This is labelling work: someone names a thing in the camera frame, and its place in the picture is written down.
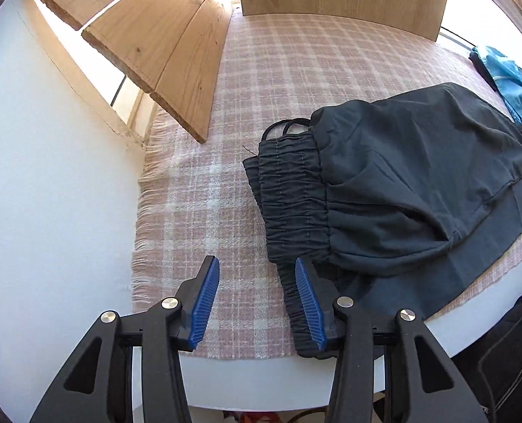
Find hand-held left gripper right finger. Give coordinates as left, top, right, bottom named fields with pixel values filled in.
left=295, top=257, right=488, bottom=423

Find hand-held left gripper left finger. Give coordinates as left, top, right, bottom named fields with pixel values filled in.
left=29, top=256, right=220, bottom=423

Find dark grey pants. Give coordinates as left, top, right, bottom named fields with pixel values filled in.
left=242, top=82, right=522, bottom=358

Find pink plaid blanket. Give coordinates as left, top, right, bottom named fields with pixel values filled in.
left=131, top=13, right=522, bottom=362

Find person's dark trouser leg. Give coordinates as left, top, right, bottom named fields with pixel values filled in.
left=452, top=273, right=522, bottom=423

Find light blue cloth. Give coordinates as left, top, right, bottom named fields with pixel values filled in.
left=469, top=46, right=522, bottom=125

